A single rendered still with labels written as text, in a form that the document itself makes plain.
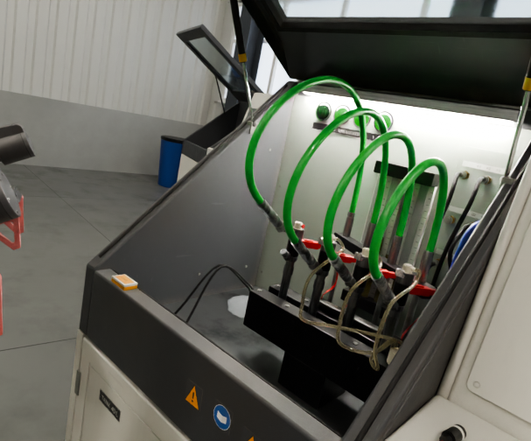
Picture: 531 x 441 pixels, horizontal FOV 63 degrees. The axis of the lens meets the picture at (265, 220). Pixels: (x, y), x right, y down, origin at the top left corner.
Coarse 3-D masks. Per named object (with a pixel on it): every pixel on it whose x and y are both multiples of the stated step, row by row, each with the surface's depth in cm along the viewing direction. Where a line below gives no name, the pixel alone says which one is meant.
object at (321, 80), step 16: (304, 80) 77; (320, 80) 79; (336, 80) 83; (288, 96) 74; (352, 96) 89; (272, 112) 73; (256, 128) 72; (256, 144) 72; (256, 192) 76; (352, 208) 102
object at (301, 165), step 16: (352, 112) 76; (368, 112) 79; (336, 128) 73; (384, 128) 85; (320, 144) 72; (384, 144) 88; (304, 160) 70; (384, 160) 90; (384, 176) 91; (288, 192) 70; (288, 208) 70; (288, 224) 72; (368, 224) 95; (368, 240) 95; (304, 256) 78
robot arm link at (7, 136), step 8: (0, 128) 81; (8, 128) 82; (16, 128) 82; (0, 136) 82; (8, 136) 82; (16, 136) 82; (24, 136) 83; (0, 144) 81; (8, 144) 82; (16, 144) 82; (24, 144) 83; (0, 152) 82; (8, 152) 82; (16, 152) 83; (24, 152) 84; (32, 152) 84; (8, 160) 83; (16, 160) 84
